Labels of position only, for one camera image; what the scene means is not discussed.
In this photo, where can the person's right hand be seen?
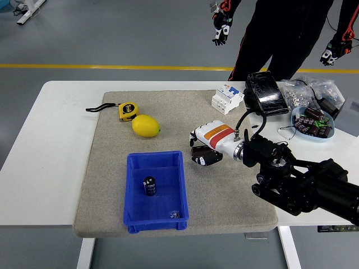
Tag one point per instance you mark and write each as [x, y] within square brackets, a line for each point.
[222, 25]

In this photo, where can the person's left hand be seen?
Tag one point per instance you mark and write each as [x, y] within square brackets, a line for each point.
[338, 50]

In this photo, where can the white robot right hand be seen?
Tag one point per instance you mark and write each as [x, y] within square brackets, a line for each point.
[218, 134]

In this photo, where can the person's left forearm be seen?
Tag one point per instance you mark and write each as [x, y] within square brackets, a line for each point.
[346, 16]

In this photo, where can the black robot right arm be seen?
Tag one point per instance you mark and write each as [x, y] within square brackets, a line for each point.
[308, 182]

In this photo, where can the person's right forearm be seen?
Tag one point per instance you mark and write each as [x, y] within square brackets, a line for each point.
[231, 5]

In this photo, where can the grey box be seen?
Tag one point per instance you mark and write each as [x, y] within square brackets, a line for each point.
[347, 117]

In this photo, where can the blue plastic box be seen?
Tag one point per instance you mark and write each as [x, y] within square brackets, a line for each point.
[162, 204]

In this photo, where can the white circuit breaker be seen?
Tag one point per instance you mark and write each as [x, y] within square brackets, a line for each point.
[225, 101]

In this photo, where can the clear bag of blue parts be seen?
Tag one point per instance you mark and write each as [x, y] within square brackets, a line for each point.
[326, 88]

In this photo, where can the grey-brown mat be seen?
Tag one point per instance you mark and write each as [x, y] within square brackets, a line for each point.
[168, 112]

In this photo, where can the black power adapter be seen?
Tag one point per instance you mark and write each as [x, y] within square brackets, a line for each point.
[328, 106]

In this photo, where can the person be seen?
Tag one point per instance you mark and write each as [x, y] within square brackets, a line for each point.
[280, 33]

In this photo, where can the clear bag of metal nuts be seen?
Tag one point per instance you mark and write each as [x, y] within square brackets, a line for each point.
[294, 96]

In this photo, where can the glossy black device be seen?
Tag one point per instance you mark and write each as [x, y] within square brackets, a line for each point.
[266, 92]

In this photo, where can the light blue bowl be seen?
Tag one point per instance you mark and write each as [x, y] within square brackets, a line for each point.
[298, 111]

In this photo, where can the yellow lemon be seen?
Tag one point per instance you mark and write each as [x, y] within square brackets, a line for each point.
[146, 126]

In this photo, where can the green plastic piece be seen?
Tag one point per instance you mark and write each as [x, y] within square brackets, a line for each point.
[319, 123]

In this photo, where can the small metal part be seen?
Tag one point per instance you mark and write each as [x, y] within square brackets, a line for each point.
[174, 214]

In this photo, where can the yellow tape measure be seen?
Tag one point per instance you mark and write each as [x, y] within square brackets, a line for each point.
[128, 111]

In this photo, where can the table control panel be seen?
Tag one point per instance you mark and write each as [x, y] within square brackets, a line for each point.
[331, 229]

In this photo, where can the white table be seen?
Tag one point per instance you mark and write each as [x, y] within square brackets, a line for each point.
[56, 140]

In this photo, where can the light blue object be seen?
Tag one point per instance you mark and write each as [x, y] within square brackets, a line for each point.
[4, 4]

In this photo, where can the metal bracket under table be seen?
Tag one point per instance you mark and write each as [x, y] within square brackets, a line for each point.
[255, 236]

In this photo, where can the white metal frame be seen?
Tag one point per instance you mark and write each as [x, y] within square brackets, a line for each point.
[29, 11]

